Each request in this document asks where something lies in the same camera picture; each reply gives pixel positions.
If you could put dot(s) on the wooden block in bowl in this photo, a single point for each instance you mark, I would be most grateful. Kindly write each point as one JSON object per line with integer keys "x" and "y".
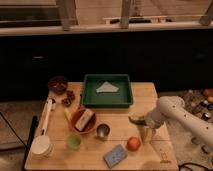
{"x": 84, "y": 119}

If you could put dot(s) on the small metal cup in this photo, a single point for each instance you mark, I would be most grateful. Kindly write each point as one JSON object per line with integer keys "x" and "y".
{"x": 103, "y": 131}

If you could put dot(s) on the white long-handled brush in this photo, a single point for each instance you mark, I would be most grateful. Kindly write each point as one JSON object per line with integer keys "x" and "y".
{"x": 41, "y": 145}

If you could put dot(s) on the orange bowl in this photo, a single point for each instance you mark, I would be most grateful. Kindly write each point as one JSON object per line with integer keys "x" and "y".
{"x": 90, "y": 125}

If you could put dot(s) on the green plastic tray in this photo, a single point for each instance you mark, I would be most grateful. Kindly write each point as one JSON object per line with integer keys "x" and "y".
{"x": 123, "y": 98}

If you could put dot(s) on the blue sponge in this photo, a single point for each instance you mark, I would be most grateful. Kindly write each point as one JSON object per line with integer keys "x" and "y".
{"x": 115, "y": 156}

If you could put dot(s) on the yellow banana piece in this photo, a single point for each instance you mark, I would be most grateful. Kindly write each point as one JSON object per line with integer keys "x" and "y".
{"x": 67, "y": 114}

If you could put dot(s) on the green pepper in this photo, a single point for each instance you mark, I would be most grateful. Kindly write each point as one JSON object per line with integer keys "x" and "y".
{"x": 139, "y": 122}

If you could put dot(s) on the brown pine cone cluster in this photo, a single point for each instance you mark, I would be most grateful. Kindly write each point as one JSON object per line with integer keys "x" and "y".
{"x": 70, "y": 97}

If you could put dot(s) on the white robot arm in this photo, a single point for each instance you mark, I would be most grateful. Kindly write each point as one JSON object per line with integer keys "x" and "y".
{"x": 174, "y": 107}

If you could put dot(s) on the grey cloth piece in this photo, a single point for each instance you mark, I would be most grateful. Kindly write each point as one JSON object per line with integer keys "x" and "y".
{"x": 107, "y": 87}

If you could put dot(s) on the green plastic cup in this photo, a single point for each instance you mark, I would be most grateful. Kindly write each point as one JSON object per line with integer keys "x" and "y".
{"x": 73, "y": 141}

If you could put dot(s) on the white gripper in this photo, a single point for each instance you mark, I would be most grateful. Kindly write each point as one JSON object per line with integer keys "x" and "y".
{"x": 154, "y": 119}

